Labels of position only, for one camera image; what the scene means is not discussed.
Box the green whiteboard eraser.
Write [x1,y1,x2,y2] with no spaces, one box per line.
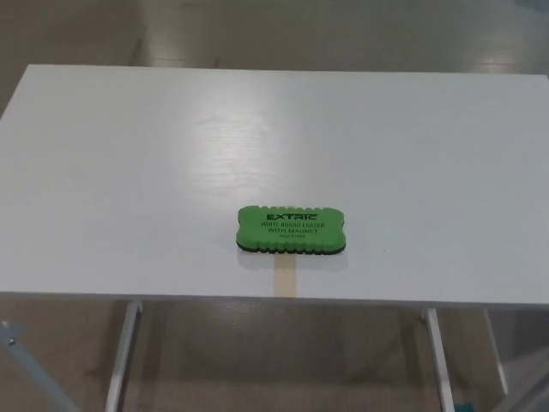
[235,204,347,259]

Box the grey metal frame bar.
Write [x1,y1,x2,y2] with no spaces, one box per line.
[0,319,82,412]
[492,364,549,412]

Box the white table leg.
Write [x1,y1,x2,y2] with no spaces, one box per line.
[425,307,455,412]
[483,308,511,397]
[105,300,143,412]

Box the long beige masking tape strip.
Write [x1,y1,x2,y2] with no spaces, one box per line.
[273,256,298,298]

